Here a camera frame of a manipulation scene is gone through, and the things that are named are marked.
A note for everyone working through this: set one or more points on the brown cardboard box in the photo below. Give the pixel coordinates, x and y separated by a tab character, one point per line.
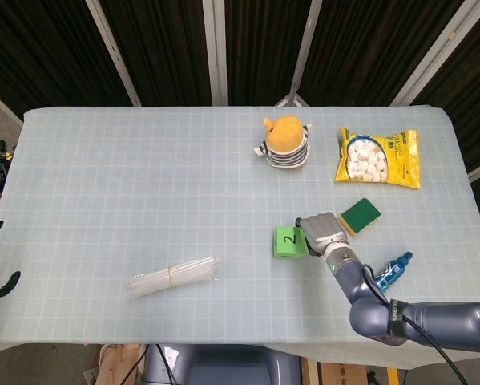
340	375

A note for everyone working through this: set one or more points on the yellow plush toy striped shirt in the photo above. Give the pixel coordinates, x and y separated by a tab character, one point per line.
287	136

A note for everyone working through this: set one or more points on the blue-grey robot torso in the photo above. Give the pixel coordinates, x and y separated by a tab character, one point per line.
223	365

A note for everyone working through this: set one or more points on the white partition frame post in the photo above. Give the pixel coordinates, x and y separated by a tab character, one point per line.
216	52
113	52
436	52
307	44

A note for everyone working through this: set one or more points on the grey stand base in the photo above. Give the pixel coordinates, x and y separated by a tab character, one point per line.
291	101

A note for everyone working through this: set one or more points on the light wooden frame piece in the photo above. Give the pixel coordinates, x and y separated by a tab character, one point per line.
115	361

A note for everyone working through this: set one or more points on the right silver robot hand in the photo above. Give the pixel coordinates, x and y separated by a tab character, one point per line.
323	228

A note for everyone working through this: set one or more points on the blue spray bottle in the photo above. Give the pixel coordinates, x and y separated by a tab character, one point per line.
392	270

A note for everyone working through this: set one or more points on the green numbered foam cube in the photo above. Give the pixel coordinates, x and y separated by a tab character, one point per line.
287	240

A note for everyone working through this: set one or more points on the pale blue grid tablecloth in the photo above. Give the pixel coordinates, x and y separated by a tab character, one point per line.
143	180

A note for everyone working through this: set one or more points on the tan rubber band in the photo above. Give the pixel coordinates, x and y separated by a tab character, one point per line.
170	276

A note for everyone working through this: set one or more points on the bundle of clear wrapped straws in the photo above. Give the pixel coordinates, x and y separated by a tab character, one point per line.
171	276

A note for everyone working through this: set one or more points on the green and yellow sponge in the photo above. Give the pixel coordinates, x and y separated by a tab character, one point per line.
361	210

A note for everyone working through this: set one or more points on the yellow marshmallow bag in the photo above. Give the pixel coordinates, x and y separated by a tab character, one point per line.
404	160

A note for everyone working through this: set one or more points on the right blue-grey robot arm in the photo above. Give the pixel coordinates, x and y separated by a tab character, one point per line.
444	325

